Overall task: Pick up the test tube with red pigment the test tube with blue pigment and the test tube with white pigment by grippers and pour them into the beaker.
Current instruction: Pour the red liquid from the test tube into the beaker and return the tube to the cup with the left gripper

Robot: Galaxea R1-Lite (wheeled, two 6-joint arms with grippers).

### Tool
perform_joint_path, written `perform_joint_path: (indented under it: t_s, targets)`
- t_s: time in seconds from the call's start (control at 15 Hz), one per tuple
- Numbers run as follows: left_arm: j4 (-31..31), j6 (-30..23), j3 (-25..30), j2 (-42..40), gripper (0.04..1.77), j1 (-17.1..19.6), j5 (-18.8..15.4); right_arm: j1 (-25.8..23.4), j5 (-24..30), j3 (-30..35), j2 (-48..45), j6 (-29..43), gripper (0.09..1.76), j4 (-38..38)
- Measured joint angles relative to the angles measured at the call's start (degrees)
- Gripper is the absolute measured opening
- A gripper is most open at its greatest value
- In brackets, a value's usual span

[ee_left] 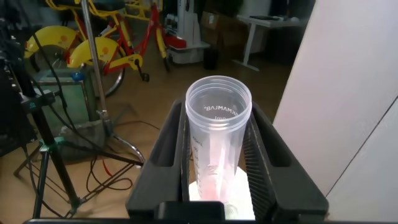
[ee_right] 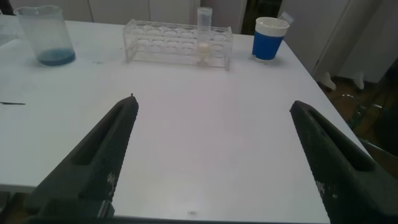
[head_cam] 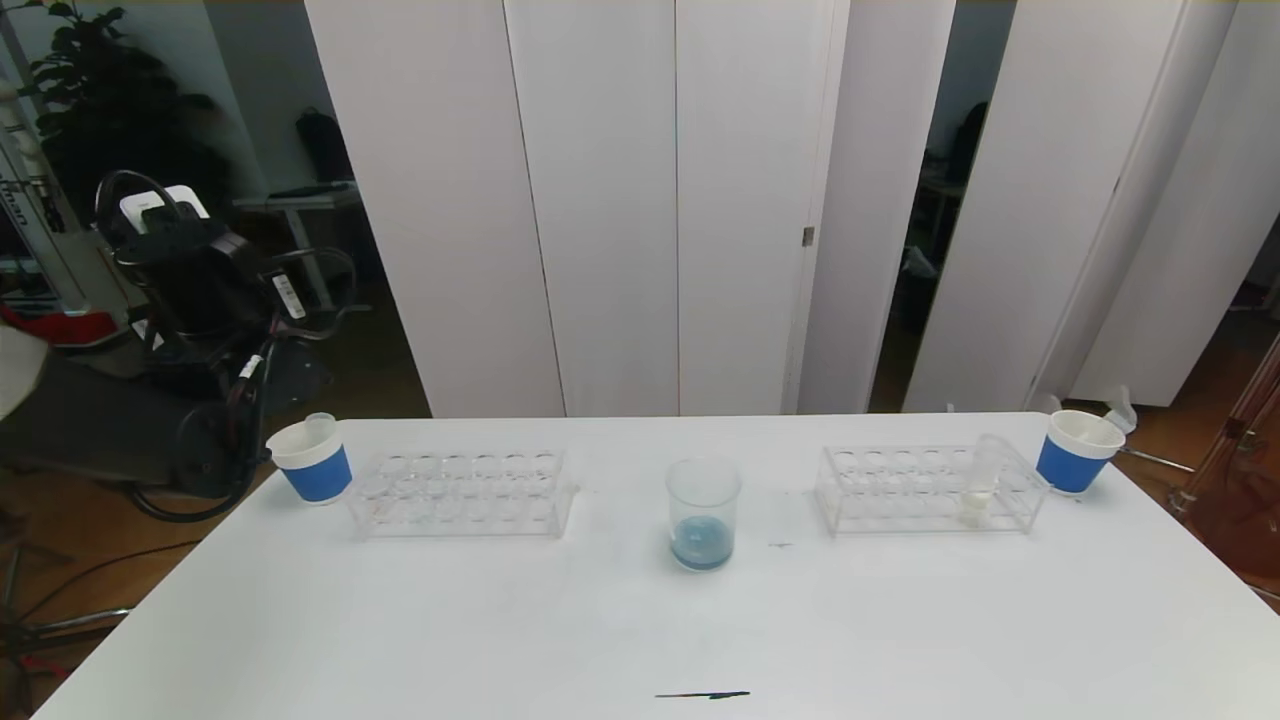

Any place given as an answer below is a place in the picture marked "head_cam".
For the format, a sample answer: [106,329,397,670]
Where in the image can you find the pink red pigment test tube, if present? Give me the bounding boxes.
[1082,387,1139,448]

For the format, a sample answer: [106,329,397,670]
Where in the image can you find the clear plastic beaker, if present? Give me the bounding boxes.
[666,457,742,574]

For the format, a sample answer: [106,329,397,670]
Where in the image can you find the clear acrylic tube rack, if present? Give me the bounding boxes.
[350,446,581,539]
[814,444,1049,534]

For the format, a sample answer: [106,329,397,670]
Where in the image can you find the pale yellow pigment test tube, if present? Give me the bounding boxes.
[957,434,1005,527]

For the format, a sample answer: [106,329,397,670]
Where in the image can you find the dark bin with white bag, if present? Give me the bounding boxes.
[895,248,941,341]

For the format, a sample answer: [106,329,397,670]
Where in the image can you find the blue white paper cup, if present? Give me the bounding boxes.
[1035,410,1127,496]
[267,418,354,505]

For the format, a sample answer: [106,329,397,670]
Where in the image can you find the white standing desk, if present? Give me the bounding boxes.
[235,186,373,314]

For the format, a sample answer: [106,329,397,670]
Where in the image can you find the black backpack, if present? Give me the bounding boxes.
[297,108,358,184]

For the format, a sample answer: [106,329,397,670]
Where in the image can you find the red flat object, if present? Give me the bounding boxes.
[20,308,119,347]

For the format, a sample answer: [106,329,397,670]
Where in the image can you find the dark green potted plant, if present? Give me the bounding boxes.
[10,2,236,236]

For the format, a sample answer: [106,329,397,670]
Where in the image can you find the white machine with base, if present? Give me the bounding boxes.
[0,80,151,346]

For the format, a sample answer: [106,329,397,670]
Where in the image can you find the metal tripod legs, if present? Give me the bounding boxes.
[0,545,136,681]

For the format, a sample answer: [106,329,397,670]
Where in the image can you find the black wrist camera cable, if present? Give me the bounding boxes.
[94,169,359,343]

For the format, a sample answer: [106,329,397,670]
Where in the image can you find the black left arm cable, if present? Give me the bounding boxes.
[128,478,256,524]

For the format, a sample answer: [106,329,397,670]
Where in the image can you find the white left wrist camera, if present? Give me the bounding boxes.
[119,184,212,234]

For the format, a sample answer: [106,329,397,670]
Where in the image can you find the black floor cable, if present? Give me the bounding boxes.
[20,540,206,621]

